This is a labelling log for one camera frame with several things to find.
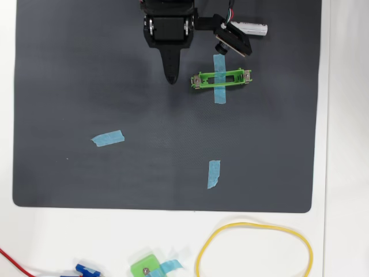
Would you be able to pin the blue tape strip torn end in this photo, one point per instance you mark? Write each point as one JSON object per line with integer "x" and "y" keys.
{"x": 108, "y": 138}

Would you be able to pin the blue tape strip angled end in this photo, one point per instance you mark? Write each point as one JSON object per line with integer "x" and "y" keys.
{"x": 214, "y": 173}

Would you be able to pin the green battery holder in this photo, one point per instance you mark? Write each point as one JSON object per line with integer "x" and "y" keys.
{"x": 201, "y": 83}

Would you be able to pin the dark grey textured mat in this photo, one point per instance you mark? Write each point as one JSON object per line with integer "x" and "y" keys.
{"x": 115, "y": 86}

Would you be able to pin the yellow rubber band loop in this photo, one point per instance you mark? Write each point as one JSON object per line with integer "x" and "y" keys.
{"x": 245, "y": 223}

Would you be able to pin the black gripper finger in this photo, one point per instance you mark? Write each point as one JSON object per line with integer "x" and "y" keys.
{"x": 171, "y": 63}

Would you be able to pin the long blue tape strip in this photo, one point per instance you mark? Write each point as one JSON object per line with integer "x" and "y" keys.
{"x": 220, "y": 96}

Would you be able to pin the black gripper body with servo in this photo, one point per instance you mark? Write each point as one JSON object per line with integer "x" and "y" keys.
{"x": 169, "y": 29}

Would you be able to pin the blue tape on green block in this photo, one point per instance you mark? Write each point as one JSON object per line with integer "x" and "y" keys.
{"x": 171, "y": 265}

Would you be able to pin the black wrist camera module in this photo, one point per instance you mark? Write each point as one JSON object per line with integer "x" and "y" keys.
{"x": 236, "y": 37}

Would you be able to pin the green block with screw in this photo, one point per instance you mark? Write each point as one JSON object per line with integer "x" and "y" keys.
{"x": 144, "y": 264}

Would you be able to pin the blue connector clip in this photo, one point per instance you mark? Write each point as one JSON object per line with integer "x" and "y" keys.
{"x": 83, "y": 269}

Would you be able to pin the white AA battery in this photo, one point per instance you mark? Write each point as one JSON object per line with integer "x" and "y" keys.
{"x": 256, "y": 29}

